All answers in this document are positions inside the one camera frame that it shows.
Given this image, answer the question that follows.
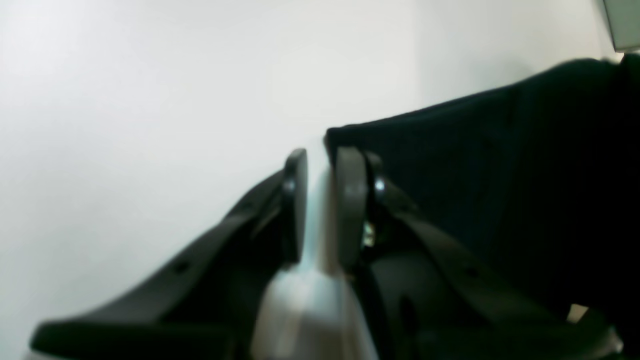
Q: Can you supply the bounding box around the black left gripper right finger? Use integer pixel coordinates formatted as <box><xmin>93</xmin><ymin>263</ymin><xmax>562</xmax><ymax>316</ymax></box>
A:
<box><xmin>334</xmin><ymin>146</ymin><xmax>623</xmax><ymax>360</ymax></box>

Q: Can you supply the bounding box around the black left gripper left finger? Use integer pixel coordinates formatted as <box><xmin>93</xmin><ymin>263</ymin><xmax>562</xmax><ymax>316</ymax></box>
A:
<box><xmin>30</xmin><ymin>148</ymin><xmax>308</xmax><ymax>360</ymax></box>

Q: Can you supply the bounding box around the black T-shirt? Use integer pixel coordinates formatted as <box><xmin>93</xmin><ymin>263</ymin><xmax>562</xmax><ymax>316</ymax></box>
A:
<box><xmin>325</xmin><ymin>54</ymin><xmax>639</xmax><ymax>360</ymax></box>

